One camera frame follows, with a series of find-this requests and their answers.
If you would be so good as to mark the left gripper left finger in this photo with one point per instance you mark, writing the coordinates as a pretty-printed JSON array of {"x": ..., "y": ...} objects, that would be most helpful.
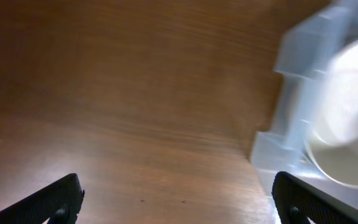
[{"x": 59, "y": 202}]

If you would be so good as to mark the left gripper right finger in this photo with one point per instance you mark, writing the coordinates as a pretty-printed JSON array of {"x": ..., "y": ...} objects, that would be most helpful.
[{"x": 299, "y": 202}]

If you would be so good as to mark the beige plate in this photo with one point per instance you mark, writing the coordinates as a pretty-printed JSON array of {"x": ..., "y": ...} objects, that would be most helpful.
[{"x": 332, "y": 143}]

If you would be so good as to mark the clear plastic storage container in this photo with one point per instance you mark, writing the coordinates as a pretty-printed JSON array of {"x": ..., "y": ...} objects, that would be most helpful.
[{"x": 305, "y": 52}]

